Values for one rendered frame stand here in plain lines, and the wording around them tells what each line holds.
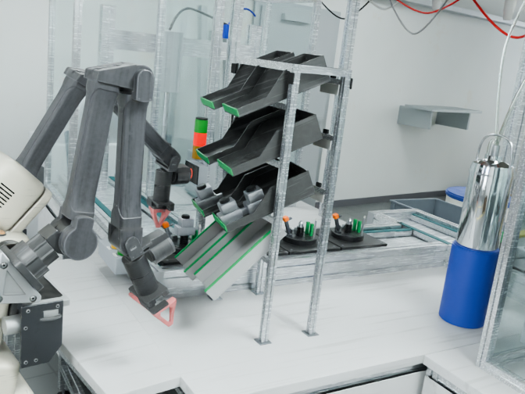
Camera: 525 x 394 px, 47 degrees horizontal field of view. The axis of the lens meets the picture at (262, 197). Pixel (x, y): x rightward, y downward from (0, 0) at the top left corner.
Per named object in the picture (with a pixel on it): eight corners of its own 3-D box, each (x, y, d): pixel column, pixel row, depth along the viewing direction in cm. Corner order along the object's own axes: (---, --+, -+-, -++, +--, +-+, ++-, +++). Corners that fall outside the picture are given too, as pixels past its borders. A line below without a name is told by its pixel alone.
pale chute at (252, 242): (214, 301, 171) (204, 291, 169) (202, 283, 183) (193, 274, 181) (287, 234, 173) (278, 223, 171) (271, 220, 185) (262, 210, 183)
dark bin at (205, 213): (204, 217, 180) (195, 195, 177) (193, 205, 191) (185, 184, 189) (287, 181, 186) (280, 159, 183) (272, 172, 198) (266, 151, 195)
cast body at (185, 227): (177, 236, 212) (179, 216, 210) (173, 232, 216) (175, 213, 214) (200, 234, 216) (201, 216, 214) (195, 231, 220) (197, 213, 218)
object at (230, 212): (223, 227, 171) (216, 205, 169) (219, 222, 175) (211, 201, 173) (250, 215, 173) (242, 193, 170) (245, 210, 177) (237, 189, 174)
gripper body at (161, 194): (163, 201, 214) (166, 180, 212) (174, 209, 206) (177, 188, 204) (146, 201, 211) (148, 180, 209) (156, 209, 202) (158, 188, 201)
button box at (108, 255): (115, 275, 204) (116, 257, 202) (98, 254, 221) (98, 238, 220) (135, 273, 207) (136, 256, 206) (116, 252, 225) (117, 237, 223)
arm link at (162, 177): (152, 166, 205) (162, 170, 201) (169, 165, 210) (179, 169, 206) (150, 185, 206) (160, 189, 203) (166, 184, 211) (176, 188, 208)
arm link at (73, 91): (69, 52, 168) (87, 62, 162) (104, 75, 179) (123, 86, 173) (-16, 190, 168) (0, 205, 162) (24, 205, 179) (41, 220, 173)
